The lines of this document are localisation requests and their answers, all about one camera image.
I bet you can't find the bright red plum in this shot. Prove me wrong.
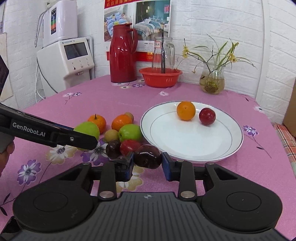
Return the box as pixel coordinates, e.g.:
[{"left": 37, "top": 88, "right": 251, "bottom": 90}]
[{"left": 120, "top": 140, "right": 142, "bottom": 156}]

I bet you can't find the bedding wall poster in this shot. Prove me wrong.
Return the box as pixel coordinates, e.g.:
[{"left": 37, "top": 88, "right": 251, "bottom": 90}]
[{"left": 103, "top": 0, "right": 171, "bottom": 62}]

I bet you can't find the glass vase with plant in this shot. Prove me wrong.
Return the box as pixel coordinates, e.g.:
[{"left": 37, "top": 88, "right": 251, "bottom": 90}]
[{"left": 176, "top": 36, "right": 256, "bottom": 94}]

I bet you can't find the brown kiwi fruit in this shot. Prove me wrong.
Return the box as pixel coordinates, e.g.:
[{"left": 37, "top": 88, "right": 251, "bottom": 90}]
[{"left": 104, "top": 129, "right": 119, "bottom": 143}]

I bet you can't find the person's left hand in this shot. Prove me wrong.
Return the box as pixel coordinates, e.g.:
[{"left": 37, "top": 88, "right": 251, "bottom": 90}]
[{"left": 0, "top": 142, "right": 15, "bottom": 176}]

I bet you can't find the tangerine with stem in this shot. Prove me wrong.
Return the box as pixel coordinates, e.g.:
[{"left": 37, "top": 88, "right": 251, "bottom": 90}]
[{"left": 87, "top": 114, "right": 107, "bottom": 134}]

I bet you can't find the green apple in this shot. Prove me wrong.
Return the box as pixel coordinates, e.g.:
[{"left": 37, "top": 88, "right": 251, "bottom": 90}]
[
  {"left": 74, "top": 121, "right": 100, "bottom": 140},
  {"left": 118, "top": 123, "right": 143, "bottom": 142}
]

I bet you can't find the white wall purifier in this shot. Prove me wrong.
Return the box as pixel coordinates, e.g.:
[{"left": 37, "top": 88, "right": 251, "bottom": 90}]
[{"left": 43, "top": 1, "right": 78, "bottom": 47}]

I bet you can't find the pink floral tablecloth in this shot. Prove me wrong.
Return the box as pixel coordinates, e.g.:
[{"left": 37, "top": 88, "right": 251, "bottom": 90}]
[{"left": 1, "top": 76, "right": 295, "bottom": 239}]

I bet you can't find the dark purple plum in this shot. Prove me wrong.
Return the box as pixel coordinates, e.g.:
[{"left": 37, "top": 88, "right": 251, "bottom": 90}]
[{"left": 105, "top": 140, "right": 121, "bottom": 159}]

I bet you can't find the white round plate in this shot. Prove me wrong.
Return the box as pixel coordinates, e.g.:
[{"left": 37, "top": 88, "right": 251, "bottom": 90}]
[{"left": 139, "top": 101, "right": 244, "bottom": 164}]

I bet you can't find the small brown longan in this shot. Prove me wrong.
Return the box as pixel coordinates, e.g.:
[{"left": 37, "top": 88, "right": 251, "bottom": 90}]
[{"left": 125, "top": 112, "right": 134, "bottom": 123}]

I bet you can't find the brown cardboard box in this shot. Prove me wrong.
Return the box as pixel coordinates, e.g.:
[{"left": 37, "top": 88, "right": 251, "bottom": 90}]
[{"left": 283, "top": 81, "right": 296, "bottom": 138}]

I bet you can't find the dark red plum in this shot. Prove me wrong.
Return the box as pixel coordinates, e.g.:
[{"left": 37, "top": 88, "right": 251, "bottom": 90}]
[{"left": 133, "top": 145, "right": 162, "bottom": 169}]

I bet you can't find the white water dispenser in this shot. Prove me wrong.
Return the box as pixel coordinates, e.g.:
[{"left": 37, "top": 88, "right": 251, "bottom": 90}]
[{"left": 37, "top": 37, "right": 95, "bottom": 97}]

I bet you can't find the red plum on plate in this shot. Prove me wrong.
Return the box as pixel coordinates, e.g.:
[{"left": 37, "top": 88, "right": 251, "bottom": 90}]
[{"left": 199, "top": 108, "right": 216, "bottom": 126}]

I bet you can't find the orange on plate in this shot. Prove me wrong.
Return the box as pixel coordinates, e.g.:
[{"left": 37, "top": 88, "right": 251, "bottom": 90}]
[{"left": 177, "top": 101, "right": 196, "bottom": 121}]

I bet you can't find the clear glass pitcher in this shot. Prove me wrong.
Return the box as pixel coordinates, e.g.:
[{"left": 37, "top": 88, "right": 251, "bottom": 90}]
[{"left": 152, "top": 37, "right": 175, "bottom": 74}]

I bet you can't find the red thermos jug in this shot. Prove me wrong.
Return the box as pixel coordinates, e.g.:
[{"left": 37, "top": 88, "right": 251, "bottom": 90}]
[{"left": 109, "top": 23, "right": 138, "bottom": 83}]

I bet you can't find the orange tangerine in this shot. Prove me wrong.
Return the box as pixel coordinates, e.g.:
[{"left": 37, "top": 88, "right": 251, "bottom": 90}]
[{"left": 111, "top": 114, "right": 133, "bottom": 131}]

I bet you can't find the red plastic basin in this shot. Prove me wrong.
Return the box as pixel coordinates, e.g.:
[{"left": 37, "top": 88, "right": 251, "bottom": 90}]
[{"left": 139, "top": 67, "right": 183, "bottom": 88}]

